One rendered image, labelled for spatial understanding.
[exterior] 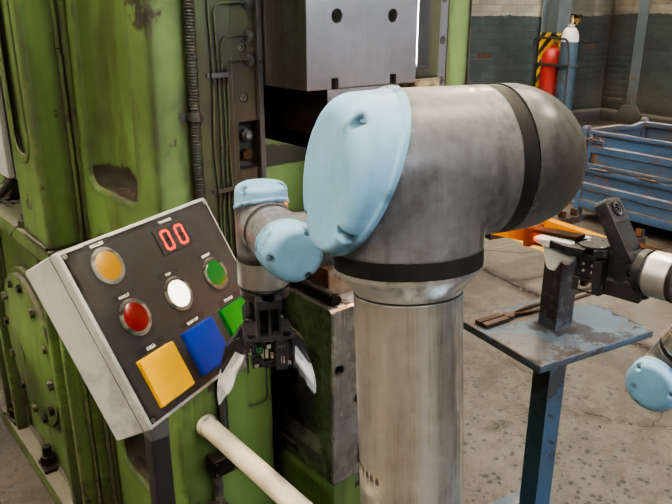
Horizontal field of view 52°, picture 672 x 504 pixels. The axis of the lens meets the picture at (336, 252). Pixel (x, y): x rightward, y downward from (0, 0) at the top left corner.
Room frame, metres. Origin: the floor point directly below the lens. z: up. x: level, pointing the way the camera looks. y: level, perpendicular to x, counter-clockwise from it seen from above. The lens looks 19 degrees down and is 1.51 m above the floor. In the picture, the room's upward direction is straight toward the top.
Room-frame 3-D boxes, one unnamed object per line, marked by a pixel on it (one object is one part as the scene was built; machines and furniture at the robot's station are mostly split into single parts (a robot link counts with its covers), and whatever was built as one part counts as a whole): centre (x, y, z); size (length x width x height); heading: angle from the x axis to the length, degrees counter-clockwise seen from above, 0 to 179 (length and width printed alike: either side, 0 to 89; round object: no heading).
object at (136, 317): (0.92, 0.29, 1.09); 0.05 x 0.03 x 0.04; 129
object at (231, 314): (1.08, 0.17, 1.01); 0.07 x 0.05 x 0.07; 154
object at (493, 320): (1.79, -0.63, 0.74); 0.60 x 0.04 x 0.01; 122
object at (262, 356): (0.93, 0.10, 1.08); 0.09 x 0.08 x 0.12; 13
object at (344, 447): (1.67, 0.04, 0.69); 0.56 x 0.38 x 0.45; 39
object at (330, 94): (1.63, 0.07, 1.32); 0.42 x 0.20 x 0.10; 39
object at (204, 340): (0.99, 0.21, 1.01); 0.07 x 0.05 x 0.07; 154
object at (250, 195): (0.93, 0.10, 1.23); 0.09 x 0.08 x 0.11; 21
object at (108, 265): (0.94, 0.33, 1.16); 0.05 x 0.03 x 0.04; 129
